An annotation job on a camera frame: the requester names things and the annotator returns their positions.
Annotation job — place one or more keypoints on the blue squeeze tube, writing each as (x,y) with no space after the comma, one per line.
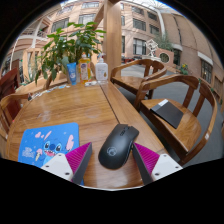
(72,73)

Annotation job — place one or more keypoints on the yellow liquid bottle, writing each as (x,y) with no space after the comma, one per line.
(84,70)

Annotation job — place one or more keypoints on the wooden armchair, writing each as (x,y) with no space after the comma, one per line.
(186,130)
(133,81)
(10,116)

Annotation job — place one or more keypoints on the black computer mouse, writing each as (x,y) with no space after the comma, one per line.
(116,146)

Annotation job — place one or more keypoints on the dark red wooden podium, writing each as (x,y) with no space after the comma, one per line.
(8,83)

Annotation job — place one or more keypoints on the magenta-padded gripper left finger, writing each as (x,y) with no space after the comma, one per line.
(58,165)

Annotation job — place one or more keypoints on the white outdoor sculpture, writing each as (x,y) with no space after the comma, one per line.
(151,46)

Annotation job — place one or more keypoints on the black notebook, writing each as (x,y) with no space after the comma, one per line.
(168,113)

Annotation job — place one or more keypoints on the potted green plant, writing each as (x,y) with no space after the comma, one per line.
(63,50)

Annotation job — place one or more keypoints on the small white packet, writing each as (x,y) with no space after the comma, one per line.
(90,83)

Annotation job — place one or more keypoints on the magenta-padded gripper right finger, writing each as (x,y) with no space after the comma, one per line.
(163,165)

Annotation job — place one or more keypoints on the white pump bottle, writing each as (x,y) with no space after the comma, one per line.
(101,70)

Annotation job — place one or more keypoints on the blue cartoon mouse pad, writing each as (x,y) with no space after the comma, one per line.
(43,140)

